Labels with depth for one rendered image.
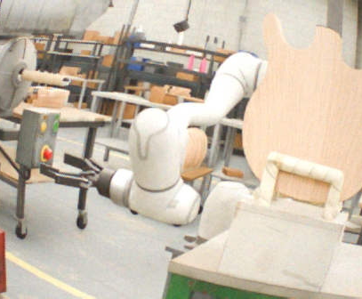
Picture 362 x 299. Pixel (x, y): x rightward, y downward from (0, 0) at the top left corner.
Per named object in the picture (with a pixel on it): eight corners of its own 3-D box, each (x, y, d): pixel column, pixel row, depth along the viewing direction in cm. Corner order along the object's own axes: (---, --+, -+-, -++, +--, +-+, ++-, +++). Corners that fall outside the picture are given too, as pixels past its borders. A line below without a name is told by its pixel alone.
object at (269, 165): (253, 204, 121) (265, 158, 120) (257, 201, 124) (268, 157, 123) (268, 206, 120) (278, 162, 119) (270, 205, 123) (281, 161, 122)
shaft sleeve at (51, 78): (21, 79, 164) (23, 69, 164) (26, 79, 167) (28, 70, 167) (60, 86, 158) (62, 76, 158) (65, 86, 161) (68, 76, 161)
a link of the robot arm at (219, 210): (204, 229, 235) (217, 174, 232) (246, 238, 229) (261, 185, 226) (190, 236, 219) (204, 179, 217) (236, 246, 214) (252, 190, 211)
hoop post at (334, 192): (320, 219, 115) (332, 176, 114) (322, 216, 118) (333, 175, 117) (332, 222, 114) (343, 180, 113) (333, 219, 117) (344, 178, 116)
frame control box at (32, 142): (-15, 167, 192) (-7, 102, 189) (11, 165, 212) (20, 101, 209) (24, 187, 184) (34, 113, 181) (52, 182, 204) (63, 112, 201)
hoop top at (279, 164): (263, 165, 120) (266, 151, 119) (266, 164, 123) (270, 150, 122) (341, 188, 113) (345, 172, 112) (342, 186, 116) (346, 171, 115)
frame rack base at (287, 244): (215, 273, 123) (237, 200, 121) (235, 259, 137) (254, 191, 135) (319, 293, 114) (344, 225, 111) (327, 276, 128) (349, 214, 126)
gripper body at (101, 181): (107, 203, 146) (77, 192, 149) (122, 195, 154) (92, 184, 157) (108, 174, 144) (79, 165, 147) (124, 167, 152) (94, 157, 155)
